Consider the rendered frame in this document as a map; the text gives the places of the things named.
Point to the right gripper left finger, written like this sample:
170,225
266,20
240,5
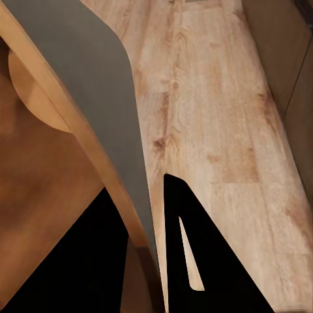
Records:
84,272

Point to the trash can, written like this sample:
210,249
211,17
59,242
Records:
69,128

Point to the cabinet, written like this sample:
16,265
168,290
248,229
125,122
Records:
283,31

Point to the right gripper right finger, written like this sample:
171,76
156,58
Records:
228,286

